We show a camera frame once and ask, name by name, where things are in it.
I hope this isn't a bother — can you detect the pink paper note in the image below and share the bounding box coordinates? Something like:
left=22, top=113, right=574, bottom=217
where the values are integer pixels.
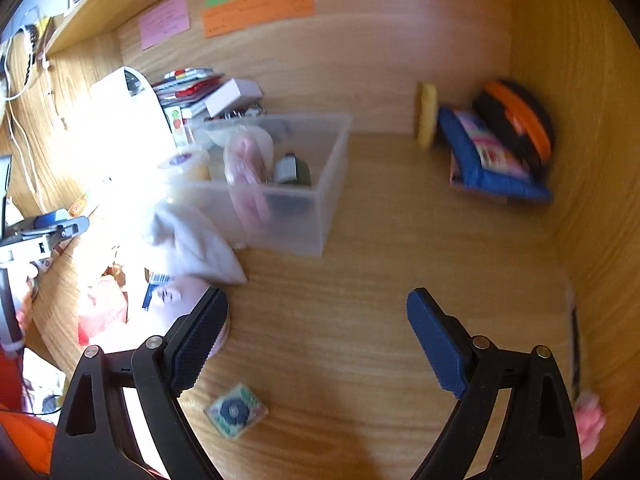
left=139, top=0, right=192, bottom=51

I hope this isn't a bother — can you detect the white cable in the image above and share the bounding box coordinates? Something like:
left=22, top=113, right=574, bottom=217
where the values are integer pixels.
left=0, top=7, right=53, bottom=196

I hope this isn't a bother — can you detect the pink red packet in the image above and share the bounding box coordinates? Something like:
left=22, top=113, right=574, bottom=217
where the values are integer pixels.
left=77, top=275, right=128, bottom=346

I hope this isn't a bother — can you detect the cream jar with purple lid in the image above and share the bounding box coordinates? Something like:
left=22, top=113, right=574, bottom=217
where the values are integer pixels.
left=159, top=145, right=211, bottom=183

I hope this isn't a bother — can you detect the fruit sticker sheet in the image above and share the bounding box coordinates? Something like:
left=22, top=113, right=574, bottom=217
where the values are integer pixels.
left=170, top=105, right=187, bottom=146

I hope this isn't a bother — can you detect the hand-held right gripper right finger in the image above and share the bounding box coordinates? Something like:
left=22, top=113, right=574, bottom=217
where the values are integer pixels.
left=406, top=287, right=583, bottom=480

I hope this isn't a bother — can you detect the wooden desktop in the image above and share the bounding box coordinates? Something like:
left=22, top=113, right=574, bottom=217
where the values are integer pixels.
left=25, top=132, right=616, bottom=480

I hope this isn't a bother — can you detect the pink barcode packet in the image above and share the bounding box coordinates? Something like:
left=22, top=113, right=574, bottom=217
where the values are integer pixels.
left=142, top=271, right=216, bottom=321

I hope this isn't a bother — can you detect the orange black round case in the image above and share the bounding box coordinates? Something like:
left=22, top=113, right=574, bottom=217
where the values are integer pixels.
left=472, top=79, right=555, bottom=171

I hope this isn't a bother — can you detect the blue pouch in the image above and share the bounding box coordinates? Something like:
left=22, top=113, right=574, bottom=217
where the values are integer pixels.
left=437, top=106, right=553, bottom=205

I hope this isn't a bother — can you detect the yellow sponge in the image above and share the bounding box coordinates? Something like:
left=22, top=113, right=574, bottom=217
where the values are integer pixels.
left=417, top=81, right=440, bottom=149

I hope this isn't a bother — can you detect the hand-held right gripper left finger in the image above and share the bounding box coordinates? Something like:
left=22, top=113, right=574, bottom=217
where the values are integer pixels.
left=50, top=286, right=231, bottom=480

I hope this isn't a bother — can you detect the white drawstring pouch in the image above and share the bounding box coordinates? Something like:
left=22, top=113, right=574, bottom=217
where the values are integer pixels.
left=145, top=202, right=248, bottom=286

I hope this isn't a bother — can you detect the clear plastic bin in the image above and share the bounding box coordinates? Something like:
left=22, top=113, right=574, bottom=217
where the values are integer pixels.
left=172, top=112, right=353, bottom=258

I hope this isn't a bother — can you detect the white cardboard box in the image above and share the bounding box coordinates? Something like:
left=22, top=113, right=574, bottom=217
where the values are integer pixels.
left=205, top=78, right=263, bottom=117

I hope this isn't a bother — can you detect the large white paper sheet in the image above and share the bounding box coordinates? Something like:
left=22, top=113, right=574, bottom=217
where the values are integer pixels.
left=90, top=66, right=175, bottom=181

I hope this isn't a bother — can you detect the wooden shelf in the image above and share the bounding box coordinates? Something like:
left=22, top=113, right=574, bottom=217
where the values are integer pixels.
left=42, top=0, right=211, bottom=58

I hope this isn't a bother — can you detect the orange paper note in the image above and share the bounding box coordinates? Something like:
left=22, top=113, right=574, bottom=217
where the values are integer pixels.
left=201, top=0, right=315, bottom=39

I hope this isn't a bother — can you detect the stack of books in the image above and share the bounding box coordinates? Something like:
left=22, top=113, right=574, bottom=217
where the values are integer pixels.
left=152, top=67, right=226, bottom=121

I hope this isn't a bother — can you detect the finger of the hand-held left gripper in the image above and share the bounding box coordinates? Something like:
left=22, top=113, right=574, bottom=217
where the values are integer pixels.
left=0, top=209, right=92, bottom=248

